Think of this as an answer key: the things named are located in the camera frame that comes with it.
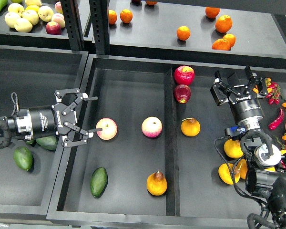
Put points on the black upper left shelf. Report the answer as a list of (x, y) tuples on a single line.
[(38, 36)]

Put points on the dark red apple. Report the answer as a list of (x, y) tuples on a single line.
[(182, 93)]

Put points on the green avocado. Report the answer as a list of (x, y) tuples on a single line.
[(98, 182), (23, 158), (49, 142), (30, 142)]

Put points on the orange on shelf front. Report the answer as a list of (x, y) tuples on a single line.
[(221, 44)]

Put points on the pink yellow apple left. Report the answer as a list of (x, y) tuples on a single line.
[(109, 128)]

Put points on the yellow pear near divider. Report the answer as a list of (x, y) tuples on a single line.
[(190, 127)]

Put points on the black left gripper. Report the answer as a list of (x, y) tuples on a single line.
[(59, 119)]

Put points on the yellow pear lower right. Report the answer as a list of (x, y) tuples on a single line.
[(271, 169)]

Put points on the black left tray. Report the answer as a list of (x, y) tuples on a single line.
[(34, 74)]

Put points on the yellow pear lower left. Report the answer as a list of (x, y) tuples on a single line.
[(224, 173)]

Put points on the red chili pepper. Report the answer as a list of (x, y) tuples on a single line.
[(273, 125)]

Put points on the red apple on shelf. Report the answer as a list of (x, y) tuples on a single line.
[(53, 28)]

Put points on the pale yellow apple front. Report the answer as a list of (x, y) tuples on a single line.
[(23, 25)]

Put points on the orange on shelf large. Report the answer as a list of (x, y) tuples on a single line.
[(224, 24)]

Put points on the yellow pear upper right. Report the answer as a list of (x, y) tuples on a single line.
[(232, 149)]

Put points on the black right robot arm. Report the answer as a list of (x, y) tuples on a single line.
[(265, 180)]

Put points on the black shelf post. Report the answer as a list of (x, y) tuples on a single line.
[(100, 24), (73, 24)]

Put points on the orange on shelf centre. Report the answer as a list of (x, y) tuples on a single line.
[(183, 33)]

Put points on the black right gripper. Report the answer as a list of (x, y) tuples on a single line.
[(244, 100)]

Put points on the black tray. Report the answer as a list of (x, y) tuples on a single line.
[(34, 74), (129, 90)]

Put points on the black upper right shelf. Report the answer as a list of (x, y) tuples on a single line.
[(260, 37)]

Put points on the orange on shelf top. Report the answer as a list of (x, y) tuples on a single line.
[(211, 12)]

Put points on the pink peach on shelf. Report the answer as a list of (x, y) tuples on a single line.
[(59, 18)]

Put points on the bright red apple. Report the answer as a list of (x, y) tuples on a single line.
[(184, 75)]

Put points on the red cherry tomato bunch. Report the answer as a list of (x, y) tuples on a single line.
[(273, 93)]

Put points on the black centre tray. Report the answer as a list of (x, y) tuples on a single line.
[(129, 90)]

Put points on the yellow pear with brown top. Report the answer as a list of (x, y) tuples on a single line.
[(156, 183)]

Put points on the pink yellow apple middle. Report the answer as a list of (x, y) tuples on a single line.
[(151, 127)]

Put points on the yellow pear lower middle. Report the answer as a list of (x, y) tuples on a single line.
[(242, 168)]

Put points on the black shelf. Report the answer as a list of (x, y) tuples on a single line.
[(260, 37), (38, 36)]

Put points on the orange on shelf right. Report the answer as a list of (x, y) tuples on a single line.
[(231, 38)]

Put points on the black shelf post left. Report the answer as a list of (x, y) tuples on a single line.
[(73, 24)]

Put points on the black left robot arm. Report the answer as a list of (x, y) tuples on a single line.
[(14, 126)]

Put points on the pink yellow apple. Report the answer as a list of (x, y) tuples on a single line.
[(151, 127), (109, 128)]

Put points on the black shelf post right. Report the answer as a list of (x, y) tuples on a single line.
[(100, 24)]

